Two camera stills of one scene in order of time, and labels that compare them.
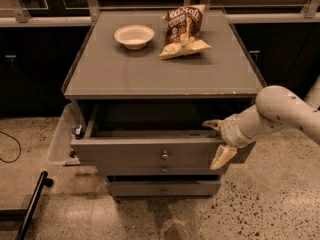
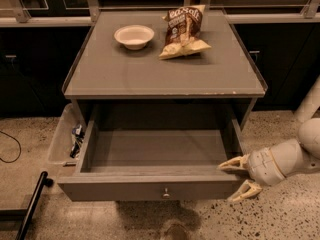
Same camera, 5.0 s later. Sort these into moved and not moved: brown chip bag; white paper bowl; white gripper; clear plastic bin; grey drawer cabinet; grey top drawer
Moved: grey top drawer; white gripper
Not moved: white paper bowl; brown chip bag; clear plastic bin; grey drawer cabinet
